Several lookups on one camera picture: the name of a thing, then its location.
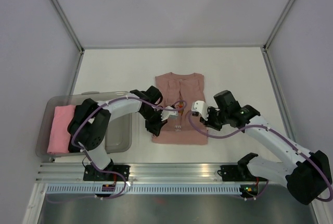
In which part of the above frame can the grey plastic bin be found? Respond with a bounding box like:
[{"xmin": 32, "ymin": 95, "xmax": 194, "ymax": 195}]
[{"xmin": 35, "ymin": 91, "xmax": 132, "ymax": 160}]

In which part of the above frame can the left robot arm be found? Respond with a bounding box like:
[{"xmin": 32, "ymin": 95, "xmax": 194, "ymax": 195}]
[{"xmin": 68, "ymin": 86, "xmax": 177, "ymax": 180}]

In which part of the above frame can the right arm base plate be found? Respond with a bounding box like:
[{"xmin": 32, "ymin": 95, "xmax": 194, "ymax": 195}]
[{"xmin": 216, "ymin": 165, "xmax": 267, "ymax": 182}]

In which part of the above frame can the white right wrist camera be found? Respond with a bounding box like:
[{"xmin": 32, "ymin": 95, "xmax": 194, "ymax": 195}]
[{"xmin": 191, "ymin": 101, "xmax": 209, "ymax": 120}]

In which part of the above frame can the dusty pink t-shirt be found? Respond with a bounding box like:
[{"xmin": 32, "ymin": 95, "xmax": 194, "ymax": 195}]
[{"xmin": 152, "ymin": 72, "xmax": 208, "ymax": 145}]

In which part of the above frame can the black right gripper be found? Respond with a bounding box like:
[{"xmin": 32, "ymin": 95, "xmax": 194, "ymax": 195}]
[{"xmin": 199, "ymin": 106, "xmax": 228, "ymax": 131}]

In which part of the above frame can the pink rolled t-shirt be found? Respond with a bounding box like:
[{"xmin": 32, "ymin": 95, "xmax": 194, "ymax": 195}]
[{"xmin": 47, "ymin": 105, "xmax": 75, "ymax": 154}]

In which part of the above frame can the black rolled t-shirt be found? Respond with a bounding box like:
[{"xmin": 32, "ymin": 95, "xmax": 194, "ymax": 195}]
[{"xmin": 67, "ymin": 105, "xmax": 84, "ymax": 153}]

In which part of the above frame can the aluminium front rail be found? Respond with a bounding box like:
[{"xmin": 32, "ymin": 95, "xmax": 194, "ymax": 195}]
[{"xmin": 35, "ymin": 163, "xmax": 236, "ymax": 183}]

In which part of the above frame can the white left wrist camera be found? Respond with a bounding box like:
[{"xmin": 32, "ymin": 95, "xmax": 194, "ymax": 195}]
[{"xmin": 161, "ymin": 106, "xmax": 178, "ymax": 121}]

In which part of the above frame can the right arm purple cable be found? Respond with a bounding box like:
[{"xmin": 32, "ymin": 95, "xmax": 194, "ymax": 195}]
[{"xmin": 188, "ymin": 111, "xmax": 333, "ymax": 202}]

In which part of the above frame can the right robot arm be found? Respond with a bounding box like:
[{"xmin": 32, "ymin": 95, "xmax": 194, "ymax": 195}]
[{"xmin": 192, "ymin": 90, "xmax": 332, "ymax": 205}]

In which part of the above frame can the right aluminium frame post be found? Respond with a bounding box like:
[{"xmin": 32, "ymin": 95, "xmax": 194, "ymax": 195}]
[{"xmin": 262, "ymin": 0, "xmax": 297, "ymax": 52}]

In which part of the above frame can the left aluminium frame post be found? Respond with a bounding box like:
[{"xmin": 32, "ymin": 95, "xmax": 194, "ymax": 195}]
[{"xmin": 49, "ymin": 0, "xmax": 84, "ymax": 54}]

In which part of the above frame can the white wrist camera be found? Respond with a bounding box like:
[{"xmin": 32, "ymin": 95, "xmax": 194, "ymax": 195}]
[
  {"xmin": 191, "ymin": 101, "xmax": 209, "ymax": 120},
  {"xmin": 161, "ymin": 106, "xmax": 178, "ymax": 121}
]

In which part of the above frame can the aluminium frame post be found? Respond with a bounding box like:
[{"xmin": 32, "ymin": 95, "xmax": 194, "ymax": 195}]
[
  {"xmin": 49, "ymin": 0, "xmax": 84, "ymax": 54},
  {"xmin": 262, "ymin": 0, "xmax": 297, "ymax": 52}
]

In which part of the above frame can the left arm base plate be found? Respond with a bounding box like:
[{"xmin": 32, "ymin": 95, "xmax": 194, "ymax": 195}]
[{"xmin": 83, "ymin": 165, "xmax": 130, "ymax": 182}]

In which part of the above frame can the white slotted cable duct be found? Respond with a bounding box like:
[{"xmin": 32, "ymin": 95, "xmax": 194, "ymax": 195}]
[{"xmin": 46, "ymin": 184, "xmax": 256, "ymax": 195}]

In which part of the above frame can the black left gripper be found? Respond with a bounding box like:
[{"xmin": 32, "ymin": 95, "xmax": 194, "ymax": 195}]
[{"xmin": 139, "ymin": 107, "xmax": 167, "ymax": 137}]

